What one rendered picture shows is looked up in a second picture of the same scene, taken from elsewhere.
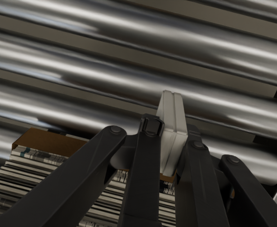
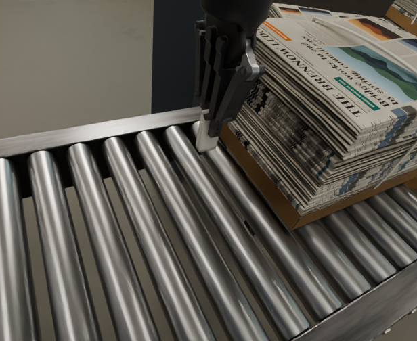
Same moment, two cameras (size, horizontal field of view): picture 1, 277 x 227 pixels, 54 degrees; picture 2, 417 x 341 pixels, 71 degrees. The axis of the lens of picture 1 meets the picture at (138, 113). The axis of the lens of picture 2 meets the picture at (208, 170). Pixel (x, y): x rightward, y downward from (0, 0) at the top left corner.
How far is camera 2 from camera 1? 0.31 m
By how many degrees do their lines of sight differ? 34
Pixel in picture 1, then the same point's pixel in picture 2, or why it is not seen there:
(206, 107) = (196, 163)
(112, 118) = (244, 199)
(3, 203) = (309, 166)
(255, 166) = not seen: hidden behind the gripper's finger
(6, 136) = (317, 247)
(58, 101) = (263, 232)
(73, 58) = (230, 235)
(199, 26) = (162, 189)
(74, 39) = not seen: outside the picture
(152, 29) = (181, 206)
